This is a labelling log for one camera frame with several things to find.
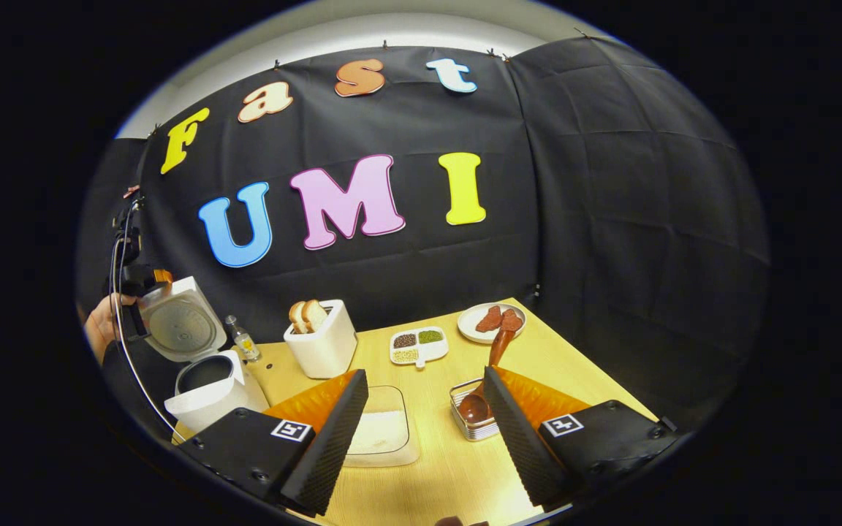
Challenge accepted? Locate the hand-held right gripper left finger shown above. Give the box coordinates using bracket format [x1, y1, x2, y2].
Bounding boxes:
[178, 369, 369, 517]

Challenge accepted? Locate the metal wire chopstick holder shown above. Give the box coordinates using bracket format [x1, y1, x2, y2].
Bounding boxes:
[450, 378, 501, 442]

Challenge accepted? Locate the white rice cooker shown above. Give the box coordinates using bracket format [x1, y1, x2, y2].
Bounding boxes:
[140, 276, 270, 437]

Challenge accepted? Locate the brown wooden spoon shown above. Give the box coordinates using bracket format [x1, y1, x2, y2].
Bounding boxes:
[459, 327, 517, 424]

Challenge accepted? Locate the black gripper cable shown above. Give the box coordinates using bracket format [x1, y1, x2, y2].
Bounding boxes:
[110, 201, 177, 441]

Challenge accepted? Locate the round white plate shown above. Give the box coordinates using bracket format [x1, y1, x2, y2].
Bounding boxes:
[457, 302, 527, 345]

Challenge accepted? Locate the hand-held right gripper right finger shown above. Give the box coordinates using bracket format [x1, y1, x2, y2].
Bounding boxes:
[483, 365, 681, 510]

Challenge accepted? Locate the black backdrop cloth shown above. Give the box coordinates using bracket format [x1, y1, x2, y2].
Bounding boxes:
[77, 37, 771, 432]

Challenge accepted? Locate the small glass bottle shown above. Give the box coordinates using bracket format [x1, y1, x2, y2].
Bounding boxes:
[225, 315, 262, 364]

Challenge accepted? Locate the white toaster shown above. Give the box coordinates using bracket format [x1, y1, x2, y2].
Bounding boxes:
[284, 300, 358, 379]

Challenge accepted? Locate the white divided bean dish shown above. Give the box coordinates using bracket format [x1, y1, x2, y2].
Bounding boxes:
[390, 327, 450, 369]

